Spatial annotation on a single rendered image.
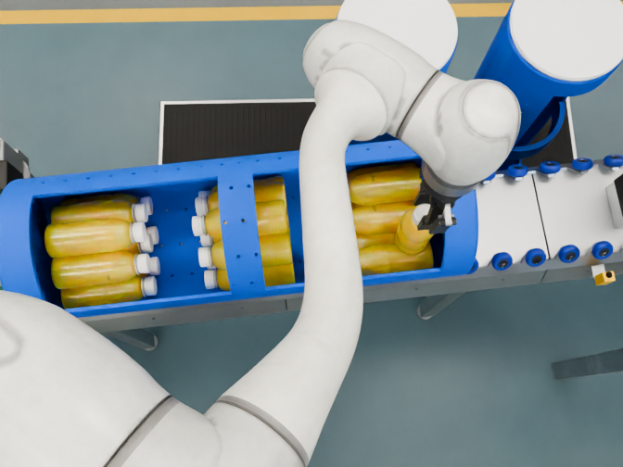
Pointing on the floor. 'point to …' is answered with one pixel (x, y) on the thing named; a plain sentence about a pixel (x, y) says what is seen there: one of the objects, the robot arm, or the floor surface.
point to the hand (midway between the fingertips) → (426, 209)
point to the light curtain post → (589, 365)
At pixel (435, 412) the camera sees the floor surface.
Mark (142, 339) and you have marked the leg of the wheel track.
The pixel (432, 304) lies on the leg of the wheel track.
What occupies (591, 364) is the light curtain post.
